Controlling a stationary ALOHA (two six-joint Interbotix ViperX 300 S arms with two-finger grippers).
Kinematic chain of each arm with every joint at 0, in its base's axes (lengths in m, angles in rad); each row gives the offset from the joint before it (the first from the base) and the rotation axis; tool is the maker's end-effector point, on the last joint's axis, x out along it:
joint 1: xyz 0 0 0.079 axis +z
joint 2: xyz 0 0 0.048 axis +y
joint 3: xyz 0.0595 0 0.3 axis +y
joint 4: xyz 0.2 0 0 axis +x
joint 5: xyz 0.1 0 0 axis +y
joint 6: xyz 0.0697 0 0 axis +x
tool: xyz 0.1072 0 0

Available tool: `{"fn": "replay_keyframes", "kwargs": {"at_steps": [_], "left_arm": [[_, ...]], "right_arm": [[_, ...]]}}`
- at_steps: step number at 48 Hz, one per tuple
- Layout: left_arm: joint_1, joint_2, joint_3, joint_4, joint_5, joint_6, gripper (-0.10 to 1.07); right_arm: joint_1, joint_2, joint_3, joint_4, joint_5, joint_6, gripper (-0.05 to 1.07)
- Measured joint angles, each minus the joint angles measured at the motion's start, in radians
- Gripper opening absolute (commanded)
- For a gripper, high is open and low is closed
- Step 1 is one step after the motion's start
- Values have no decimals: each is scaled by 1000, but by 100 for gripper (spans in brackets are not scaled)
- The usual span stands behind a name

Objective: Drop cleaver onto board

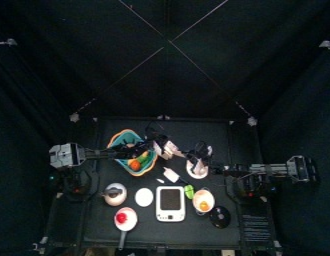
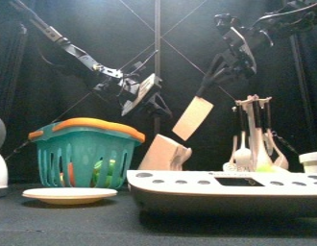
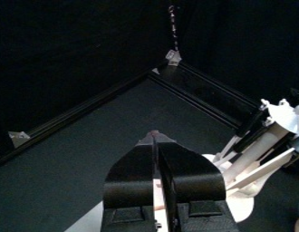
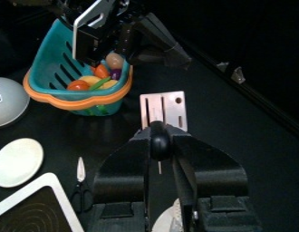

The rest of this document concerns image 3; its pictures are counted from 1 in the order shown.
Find white utensil holder stand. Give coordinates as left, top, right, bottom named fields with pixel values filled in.
left=202, top=98, right=299, bottom=200

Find braided black white cable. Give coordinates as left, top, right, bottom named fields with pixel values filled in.
left=167, top=5, right=182, bottom=53

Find flat cream wooden spatula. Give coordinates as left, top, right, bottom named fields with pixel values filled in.
left=226, top=146, right=299, bottom=192

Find black handled toy knife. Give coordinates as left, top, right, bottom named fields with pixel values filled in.
left=219, top=121, right=279, bottom=166
left=214, top=109, right=271, bottom=162

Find cream cylindrical utensil handle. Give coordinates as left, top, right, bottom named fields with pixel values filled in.
left=223, top=121, right=296, bottom=186

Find black aluminium frame rail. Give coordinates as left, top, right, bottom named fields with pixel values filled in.
left=150, top=60, right=264, bottom=130
left=0, top=62, right=174, bottom=170

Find silver corner bracket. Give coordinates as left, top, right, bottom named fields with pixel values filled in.
left=164, top=49, right=184, bottom=67
left=7, top=130, right=32, bottom=150

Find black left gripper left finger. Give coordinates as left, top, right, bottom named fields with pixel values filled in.
left=101, top=140, right=162, bottom=232

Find black cloth curtain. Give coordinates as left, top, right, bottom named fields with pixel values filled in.
left=0, top=0, right=299, bottom=152

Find toy cleaver grey blade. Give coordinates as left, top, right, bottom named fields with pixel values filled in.
left=136, top=130, right=178, bottom=148

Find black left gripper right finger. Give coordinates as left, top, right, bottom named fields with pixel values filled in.
left=156, top=141, right=240, bottom=232

